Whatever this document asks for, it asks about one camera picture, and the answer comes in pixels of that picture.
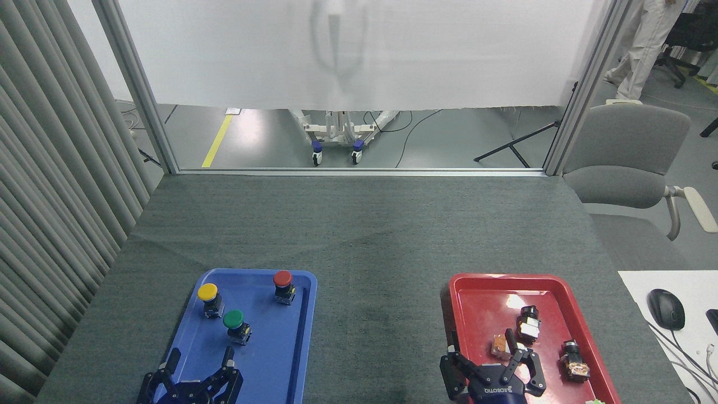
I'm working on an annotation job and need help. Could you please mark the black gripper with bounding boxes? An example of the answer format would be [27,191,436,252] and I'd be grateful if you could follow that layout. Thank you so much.
[137,346,243,404]
[440,328,547,404]

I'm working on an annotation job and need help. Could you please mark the green push button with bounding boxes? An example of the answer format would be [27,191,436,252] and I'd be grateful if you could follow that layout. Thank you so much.
[223,309,252,346]

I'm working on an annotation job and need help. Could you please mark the yellow push button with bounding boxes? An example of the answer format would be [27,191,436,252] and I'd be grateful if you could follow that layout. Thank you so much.
[197,283,225,319]

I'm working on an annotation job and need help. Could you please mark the red push button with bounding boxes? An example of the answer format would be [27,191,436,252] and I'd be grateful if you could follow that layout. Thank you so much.
[273,270,297,306]

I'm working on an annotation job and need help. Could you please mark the red plastic tray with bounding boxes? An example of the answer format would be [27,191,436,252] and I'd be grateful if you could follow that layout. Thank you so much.
[448,273,622,404]

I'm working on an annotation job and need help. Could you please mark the blue plastic tray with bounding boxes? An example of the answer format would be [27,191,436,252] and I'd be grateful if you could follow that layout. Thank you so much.
[150,268,318,404]

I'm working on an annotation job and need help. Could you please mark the black computer mouse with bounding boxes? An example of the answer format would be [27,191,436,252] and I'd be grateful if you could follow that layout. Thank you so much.
[648,288,686,330]

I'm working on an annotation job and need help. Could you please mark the white side table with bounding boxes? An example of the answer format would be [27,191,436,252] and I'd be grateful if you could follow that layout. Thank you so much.
[618,270,718,404]

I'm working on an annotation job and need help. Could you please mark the black tripod stand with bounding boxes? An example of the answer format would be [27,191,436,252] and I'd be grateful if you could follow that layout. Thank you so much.
[473,81,578,168]

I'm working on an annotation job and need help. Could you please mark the grey pleated curtain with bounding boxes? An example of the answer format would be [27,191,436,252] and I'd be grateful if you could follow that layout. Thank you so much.
[0,0,155,404]

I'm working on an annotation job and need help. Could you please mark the grey office chair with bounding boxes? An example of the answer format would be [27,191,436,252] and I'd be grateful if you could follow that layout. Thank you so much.
[563,99,718,242]

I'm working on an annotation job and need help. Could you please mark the white wheeled stand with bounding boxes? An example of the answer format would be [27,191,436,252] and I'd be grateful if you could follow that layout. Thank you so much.
[289,109,402,166]

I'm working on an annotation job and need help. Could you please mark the white hanging sheet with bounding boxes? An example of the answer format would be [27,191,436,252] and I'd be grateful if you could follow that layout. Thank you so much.
[118,0,612,111]

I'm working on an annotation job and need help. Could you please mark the person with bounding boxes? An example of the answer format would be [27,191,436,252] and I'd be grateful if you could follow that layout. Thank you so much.
[605,0,682,100]

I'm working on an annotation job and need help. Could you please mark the black office chair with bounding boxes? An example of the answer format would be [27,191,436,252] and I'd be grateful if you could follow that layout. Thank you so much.
[653,0,718,89]

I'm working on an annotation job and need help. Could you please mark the orange and white switch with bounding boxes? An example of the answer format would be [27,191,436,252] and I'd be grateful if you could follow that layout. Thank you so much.
[491,334,514,361]

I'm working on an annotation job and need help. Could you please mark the black and white switch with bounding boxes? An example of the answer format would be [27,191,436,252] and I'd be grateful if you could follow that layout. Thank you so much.
[516,305,541,344]

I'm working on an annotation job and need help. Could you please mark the black switch with orange base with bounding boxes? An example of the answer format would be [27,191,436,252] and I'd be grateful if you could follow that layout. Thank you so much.
[560,339,591,383]

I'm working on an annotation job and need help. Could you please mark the black floor cable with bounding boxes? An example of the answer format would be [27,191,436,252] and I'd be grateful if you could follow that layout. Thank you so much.
[395,109,444,168]

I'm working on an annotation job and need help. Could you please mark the silver frame post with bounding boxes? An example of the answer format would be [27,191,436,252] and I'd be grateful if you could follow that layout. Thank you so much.
[543,0,640,176]
[93,0,180,175]

